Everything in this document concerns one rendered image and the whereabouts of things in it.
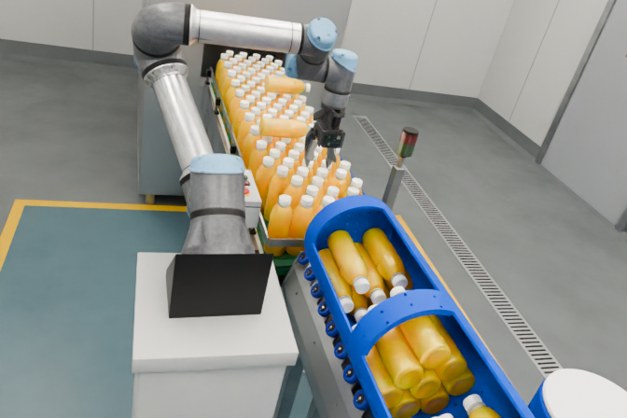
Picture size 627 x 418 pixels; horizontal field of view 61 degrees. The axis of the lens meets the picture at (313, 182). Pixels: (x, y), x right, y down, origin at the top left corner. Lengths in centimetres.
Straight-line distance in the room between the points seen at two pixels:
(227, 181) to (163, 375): 40
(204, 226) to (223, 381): 32
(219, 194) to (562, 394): 95
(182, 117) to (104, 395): 147
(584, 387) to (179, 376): 98
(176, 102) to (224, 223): 38
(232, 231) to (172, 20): 51
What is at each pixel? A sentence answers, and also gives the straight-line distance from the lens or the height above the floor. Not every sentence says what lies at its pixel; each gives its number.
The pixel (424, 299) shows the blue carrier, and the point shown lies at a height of 123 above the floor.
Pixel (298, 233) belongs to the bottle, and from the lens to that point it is 174.
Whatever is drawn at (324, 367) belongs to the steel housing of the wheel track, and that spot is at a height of 88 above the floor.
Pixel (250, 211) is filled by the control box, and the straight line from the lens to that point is 167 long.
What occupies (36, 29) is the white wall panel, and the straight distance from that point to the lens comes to 581.
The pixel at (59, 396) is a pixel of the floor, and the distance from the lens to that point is 253.
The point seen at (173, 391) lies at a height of 104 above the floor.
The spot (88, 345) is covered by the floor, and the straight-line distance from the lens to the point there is 269.
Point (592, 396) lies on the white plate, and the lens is 157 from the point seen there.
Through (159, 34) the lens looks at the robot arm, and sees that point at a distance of 132.
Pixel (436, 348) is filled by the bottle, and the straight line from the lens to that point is 119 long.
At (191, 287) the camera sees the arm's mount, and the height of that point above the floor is 123.
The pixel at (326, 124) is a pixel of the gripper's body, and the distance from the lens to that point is 155.
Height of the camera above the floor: 196
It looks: 28 degrees down
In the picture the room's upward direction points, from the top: 14 degrees clockwise
